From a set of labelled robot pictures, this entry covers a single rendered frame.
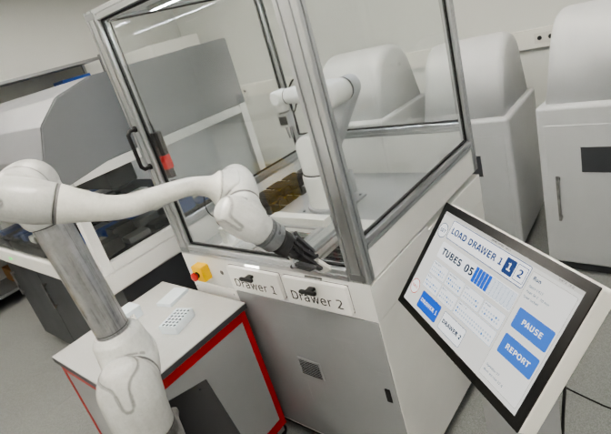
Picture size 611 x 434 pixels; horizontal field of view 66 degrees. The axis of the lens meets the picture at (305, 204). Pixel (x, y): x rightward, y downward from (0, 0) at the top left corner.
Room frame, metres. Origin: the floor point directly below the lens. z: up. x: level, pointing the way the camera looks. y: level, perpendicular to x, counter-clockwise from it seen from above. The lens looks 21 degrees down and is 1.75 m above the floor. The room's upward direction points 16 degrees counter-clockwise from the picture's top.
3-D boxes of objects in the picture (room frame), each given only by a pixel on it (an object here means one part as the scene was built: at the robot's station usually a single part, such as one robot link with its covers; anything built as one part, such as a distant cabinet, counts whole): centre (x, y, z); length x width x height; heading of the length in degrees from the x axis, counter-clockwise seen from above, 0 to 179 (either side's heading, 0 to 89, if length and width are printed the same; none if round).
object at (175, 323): (1.71, 0.64, 0.78); 0.12 x 0.08 x 0.04; 152
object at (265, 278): (1.67, 0.28, 0.87); 0.29 x 0.02 x 0.11; 45
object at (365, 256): (1.99, -0.09, 1.47); 1.02 x 0.95 x 1.04; 45
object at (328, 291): (1.45, 0.05, 0.87); 0.29 x 0.02 x 0.11; 45
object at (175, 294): (1.95, 0.70, 0.77); 0.13 x 0.09 x 0.02; 148
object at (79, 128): (3.14, 1.25, 0.89); 1.86 x 1.21 x 1.78; 45
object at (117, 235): (3.12, 1.26, 1.13); 1.78 x 1.14 x 0.45; 45
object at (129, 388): (1.09, 0.61, 0.95); 0.18 x 0.16 x 0.22; 15
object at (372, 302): (1.99, -0.09, 0.87); 1.02 x 0.95 x 0.14; 45
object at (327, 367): (1.98, -0.10, 0.40); 1.03 x 0.95 x 0.80; 45
